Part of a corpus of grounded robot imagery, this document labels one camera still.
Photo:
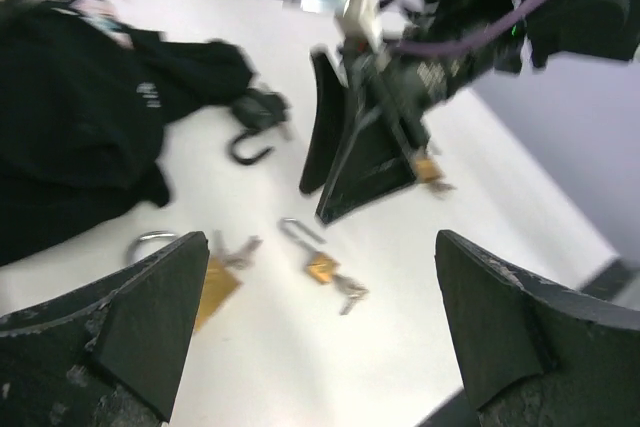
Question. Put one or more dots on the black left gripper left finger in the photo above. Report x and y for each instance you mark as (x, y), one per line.
(111, 353)

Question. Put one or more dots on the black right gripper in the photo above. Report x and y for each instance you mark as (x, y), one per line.
(361, 163)

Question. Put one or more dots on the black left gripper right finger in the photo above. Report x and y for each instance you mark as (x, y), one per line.
(532, 352)

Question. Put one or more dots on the medium brass padlock long shackle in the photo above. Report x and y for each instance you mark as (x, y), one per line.
(425, 167)

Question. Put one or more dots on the medium padlock keys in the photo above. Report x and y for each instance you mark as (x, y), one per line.
(440, 188)

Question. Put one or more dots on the large brass padlock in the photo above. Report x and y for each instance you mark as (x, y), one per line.
(219, 283)

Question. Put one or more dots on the small brass padlock long shackle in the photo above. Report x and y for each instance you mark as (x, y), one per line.
(321, 267)

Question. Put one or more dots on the small padlock key bunch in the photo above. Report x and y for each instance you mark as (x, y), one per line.
(353, 290)

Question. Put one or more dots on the large padlock key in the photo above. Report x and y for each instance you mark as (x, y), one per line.
(240, 259)

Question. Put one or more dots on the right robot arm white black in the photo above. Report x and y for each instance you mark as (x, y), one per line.
(497, 30)

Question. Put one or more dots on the black padlock with keys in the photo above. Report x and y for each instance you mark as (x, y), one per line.
(258, 111)

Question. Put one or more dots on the black printed garment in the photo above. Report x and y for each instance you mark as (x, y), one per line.
(85, 100)

